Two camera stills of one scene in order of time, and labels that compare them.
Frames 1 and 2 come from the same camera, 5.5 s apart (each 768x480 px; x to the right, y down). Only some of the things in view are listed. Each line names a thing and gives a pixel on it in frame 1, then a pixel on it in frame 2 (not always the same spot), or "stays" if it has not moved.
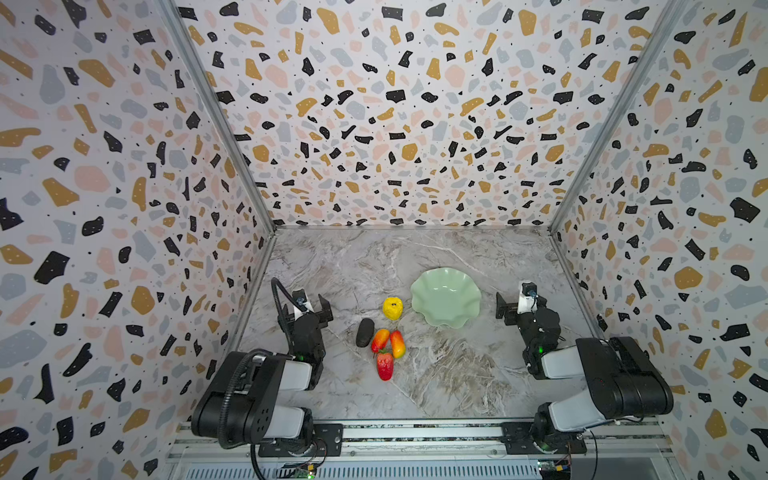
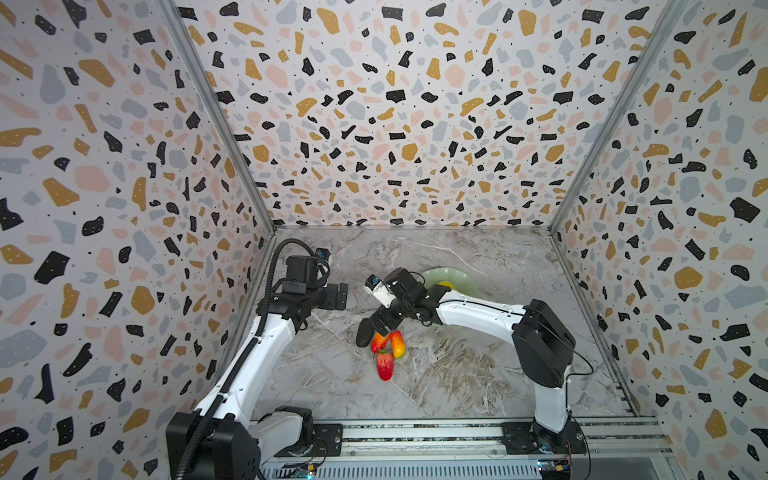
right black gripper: [511, 310] → [387, 318]
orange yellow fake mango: [398, 344] stays
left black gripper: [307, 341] → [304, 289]
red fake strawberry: [385, 365] stays
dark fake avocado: [365, 332] stays
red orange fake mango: [380, 339] stays
